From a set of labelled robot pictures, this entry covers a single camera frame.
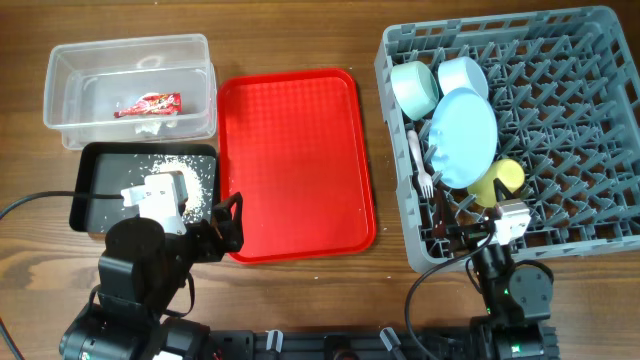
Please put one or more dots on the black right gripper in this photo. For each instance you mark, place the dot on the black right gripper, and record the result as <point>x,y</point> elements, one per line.
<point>467,235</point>

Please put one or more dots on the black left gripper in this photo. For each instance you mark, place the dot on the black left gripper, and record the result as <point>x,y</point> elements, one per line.
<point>229,227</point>

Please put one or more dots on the yellow plastic cup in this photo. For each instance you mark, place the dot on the yellow plastic cup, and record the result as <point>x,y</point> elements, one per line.
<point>508,171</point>

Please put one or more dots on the rice and food scraps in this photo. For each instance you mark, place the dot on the rice and food scraps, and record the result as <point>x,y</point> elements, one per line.
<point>115,172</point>

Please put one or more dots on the white plastic fork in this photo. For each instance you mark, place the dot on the white plastic fork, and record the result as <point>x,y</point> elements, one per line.
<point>424,179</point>

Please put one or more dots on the light blue plate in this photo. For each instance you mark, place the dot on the light blue plate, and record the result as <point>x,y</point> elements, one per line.
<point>464,134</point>

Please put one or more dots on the red snack wrapper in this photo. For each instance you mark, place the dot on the red snack wrapper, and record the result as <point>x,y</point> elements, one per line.
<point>156,104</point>

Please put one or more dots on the mint green bowl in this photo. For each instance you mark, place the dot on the mint green bowl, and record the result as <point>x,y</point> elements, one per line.
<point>415,89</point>

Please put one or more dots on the light blue bowl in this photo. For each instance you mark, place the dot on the light blue bowl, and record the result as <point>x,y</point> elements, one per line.
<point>462,72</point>

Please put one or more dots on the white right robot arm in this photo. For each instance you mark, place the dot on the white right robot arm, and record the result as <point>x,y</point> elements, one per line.
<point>517,294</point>

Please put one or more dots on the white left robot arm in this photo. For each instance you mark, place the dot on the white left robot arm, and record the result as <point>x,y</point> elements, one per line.
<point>128,315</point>

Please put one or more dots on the black waste tray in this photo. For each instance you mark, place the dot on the black waste tray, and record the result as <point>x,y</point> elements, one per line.
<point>98,216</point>

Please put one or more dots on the clear plastic waste bin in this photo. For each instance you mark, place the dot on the clear plastic waste bin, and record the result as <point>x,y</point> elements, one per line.
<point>86,83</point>

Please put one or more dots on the grey dishwasher rack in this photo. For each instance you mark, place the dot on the grey dishwasher rack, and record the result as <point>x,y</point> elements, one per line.
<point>565,91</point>

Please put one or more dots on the red plastic tray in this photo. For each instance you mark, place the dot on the red plastic tray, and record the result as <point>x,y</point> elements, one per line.
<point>292,144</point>

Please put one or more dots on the crumpled white paper tissue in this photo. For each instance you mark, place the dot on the crumpled white paper tissue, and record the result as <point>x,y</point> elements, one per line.
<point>153,127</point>

